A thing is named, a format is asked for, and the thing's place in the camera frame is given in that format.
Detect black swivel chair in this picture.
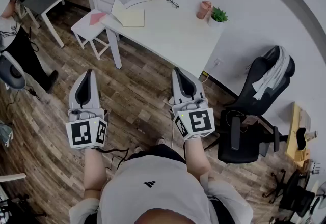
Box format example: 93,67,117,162
264,169,317,219

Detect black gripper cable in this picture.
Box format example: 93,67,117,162
95,147,131,171

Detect pink booklet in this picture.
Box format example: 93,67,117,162
89,12,107,26

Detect person's right forearm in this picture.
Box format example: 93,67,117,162
184,138,212,183

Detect thin black cord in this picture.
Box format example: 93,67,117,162
125,0,153,10

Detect grey rounded appliance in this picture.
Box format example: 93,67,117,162
0,51,28,91

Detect standing fan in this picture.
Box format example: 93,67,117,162
310,180,326,210

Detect person's black shorts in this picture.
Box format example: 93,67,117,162
126,143,187,165

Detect black office chair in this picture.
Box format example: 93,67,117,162
218,45,296,165

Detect grey desk with white legs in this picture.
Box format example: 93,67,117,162
15,0,93,48

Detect black desk item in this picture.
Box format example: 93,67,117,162
296,127,307,151

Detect pink cup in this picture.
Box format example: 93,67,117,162
196,0,213,20

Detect black floor cable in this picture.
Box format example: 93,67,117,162
5,85,42,117

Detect grey-white cloth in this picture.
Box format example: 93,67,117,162
252,46,291,100

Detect person's head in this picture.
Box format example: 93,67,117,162
134,208,197,224

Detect white table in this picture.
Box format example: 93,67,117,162
100,0,225,79

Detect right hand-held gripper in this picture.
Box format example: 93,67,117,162
171,67,215,141

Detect cream-paged notebook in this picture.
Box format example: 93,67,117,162
111,0,146,28

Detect light wooden desk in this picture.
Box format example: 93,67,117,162
285,102,312,168

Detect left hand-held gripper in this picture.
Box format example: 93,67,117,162
65,69,109,149

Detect person's left forearm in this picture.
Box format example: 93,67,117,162
83,147,108,193

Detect white wooden chair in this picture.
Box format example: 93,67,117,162
70,0,121,61

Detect green plant in white pot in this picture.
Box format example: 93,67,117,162
208,6,229,28

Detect person's white t-shirt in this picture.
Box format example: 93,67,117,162
68,153,254,224

